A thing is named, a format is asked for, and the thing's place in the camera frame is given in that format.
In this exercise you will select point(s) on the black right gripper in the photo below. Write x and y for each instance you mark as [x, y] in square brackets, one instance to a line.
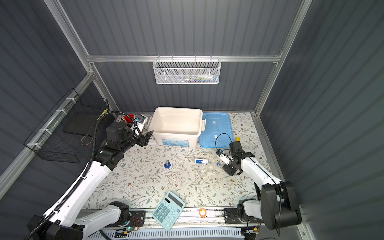
[229, 169]

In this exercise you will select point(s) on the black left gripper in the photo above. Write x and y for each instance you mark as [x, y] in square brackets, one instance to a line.
[144, 140]

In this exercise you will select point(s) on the beige plastic storage bin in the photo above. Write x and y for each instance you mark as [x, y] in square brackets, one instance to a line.
[177, 127]

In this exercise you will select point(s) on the small blue-based flask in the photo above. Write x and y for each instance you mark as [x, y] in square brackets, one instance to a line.
[167, 165]

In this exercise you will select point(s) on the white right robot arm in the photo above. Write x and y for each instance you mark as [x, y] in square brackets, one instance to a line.
[276, 203]

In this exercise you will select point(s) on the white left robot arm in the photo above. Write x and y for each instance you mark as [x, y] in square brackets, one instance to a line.
[61, 222]

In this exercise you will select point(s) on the red ribbed plastic cup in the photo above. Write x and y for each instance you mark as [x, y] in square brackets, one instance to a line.
[128, 119]

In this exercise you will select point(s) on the blue plastic bin lid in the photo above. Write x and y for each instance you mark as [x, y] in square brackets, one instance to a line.
[218, 132]

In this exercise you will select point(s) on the white blue labelled bottle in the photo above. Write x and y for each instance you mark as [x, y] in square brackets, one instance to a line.
[201, 161]

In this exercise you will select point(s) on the teal desk calculator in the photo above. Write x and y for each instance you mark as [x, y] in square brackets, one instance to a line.
[169, 210]

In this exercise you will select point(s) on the white wire mesh basket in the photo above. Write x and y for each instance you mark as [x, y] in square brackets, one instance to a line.
[187, 72]

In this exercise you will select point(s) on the black wire wall basket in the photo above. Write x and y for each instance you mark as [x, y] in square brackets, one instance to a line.
[66, 135]

